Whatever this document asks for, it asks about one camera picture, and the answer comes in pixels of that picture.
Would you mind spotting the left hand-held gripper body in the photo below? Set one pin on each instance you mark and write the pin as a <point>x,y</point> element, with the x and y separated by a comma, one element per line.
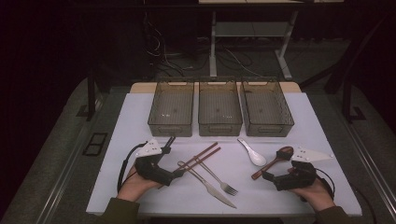
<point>149,169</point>

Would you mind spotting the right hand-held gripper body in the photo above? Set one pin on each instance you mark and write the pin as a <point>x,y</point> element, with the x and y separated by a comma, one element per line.
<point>299,179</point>

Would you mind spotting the brown wooden spoon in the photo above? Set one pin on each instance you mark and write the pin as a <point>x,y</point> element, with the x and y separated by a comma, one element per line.
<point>264,169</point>

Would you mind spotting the white ceramic spoon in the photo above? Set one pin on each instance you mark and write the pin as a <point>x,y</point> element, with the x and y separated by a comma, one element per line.
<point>257,159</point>

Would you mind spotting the brown wooden chopstick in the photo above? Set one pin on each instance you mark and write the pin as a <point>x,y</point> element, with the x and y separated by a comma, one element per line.
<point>208,155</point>
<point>205,150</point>

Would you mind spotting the grey bin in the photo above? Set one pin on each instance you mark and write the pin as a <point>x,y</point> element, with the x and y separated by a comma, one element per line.
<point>266,109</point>
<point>171,109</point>
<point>219,109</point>

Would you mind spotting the person's left hand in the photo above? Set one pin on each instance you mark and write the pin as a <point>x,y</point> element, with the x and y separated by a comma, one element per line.
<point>134,188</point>

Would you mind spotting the person's right hand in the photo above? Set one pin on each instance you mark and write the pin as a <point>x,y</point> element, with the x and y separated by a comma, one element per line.
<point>317,196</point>

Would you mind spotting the white table mat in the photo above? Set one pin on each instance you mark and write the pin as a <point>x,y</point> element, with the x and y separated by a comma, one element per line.
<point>264,199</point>

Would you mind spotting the steel table knife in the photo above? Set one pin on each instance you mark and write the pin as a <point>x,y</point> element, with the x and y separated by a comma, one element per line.
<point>214,191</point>

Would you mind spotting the steel fork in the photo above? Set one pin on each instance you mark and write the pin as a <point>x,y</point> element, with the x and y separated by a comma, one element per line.
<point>229,188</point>

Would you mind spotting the black metal stand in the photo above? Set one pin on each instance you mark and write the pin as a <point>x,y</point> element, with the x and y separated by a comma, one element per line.
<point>347,93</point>
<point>91,93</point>

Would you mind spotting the grey metal floor rail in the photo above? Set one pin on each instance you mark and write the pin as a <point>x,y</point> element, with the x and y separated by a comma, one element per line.
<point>378,180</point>
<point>62,183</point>

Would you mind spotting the white metal desk frame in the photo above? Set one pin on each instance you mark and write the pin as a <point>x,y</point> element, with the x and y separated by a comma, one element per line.
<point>213,46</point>

